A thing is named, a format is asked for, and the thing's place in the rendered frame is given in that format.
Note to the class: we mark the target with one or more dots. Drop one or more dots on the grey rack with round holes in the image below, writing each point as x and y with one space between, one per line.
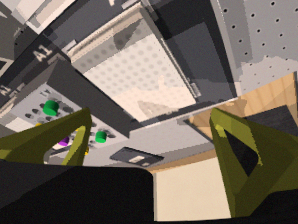
72 90

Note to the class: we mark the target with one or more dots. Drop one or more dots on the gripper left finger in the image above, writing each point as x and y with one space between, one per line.
30 145

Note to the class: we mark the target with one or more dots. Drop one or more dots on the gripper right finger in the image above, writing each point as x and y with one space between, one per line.
276 170

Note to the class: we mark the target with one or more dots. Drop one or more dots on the white well plate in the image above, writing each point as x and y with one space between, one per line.
13 122
130 61

